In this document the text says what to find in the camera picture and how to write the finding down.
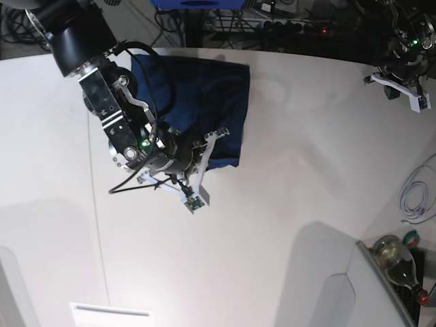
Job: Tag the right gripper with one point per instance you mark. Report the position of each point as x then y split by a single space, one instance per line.
174 152

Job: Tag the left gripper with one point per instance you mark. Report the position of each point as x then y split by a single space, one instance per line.
404 72

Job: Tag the blue t-shirt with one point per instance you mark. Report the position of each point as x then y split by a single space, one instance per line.
212 93

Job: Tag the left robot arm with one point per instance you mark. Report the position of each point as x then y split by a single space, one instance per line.
404 42

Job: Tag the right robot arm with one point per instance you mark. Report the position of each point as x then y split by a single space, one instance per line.
81 41

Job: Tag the black power strip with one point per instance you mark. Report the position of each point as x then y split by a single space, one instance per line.
296 27

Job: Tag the green tape roll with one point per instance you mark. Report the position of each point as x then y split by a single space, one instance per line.
411 239

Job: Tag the blue box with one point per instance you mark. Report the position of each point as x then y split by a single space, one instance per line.
198 4

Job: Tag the clear plastic bottle red cap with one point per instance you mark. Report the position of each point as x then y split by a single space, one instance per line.
399 266

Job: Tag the black tray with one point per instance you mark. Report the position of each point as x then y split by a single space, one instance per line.
406 296

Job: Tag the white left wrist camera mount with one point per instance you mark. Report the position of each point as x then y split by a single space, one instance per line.
402 90

